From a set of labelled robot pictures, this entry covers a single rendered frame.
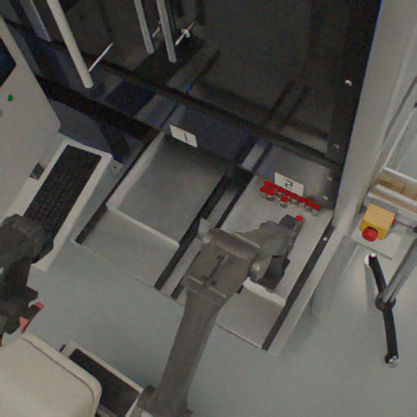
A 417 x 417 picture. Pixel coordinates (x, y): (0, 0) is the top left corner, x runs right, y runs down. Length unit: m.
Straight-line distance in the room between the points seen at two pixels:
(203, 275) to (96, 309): 1.72
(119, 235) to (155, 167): 0.25
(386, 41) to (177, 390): 0.69
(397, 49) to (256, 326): 0.83
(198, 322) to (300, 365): 1.53
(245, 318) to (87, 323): 1.16
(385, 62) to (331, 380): 1.61
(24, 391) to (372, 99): 0.83
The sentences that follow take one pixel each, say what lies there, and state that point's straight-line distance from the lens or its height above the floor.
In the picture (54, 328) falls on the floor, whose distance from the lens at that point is 2.60.
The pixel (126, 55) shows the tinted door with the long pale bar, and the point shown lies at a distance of 1.50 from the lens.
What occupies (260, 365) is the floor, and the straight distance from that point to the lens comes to 2.40.
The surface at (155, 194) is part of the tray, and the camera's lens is 1.70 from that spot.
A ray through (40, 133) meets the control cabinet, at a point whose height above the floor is 0.89.
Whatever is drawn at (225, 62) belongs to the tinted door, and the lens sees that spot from 1.27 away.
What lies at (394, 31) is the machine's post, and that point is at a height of 1.67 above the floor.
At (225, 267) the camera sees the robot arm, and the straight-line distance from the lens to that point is 0.88.
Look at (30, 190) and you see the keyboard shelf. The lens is 1.94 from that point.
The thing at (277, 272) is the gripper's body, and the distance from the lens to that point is 1.40.
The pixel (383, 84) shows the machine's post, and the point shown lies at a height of 1.54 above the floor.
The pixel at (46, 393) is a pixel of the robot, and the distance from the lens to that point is 1.06.
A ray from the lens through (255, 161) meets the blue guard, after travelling 1.52.
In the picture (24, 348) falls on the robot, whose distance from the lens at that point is 1.13.
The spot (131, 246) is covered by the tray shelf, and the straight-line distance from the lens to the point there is 1.64.
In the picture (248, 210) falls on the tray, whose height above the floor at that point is 0.88.
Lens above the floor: 2.35
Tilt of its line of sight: 62 degrees down
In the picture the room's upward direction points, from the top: 12 degrees counter-clockwise
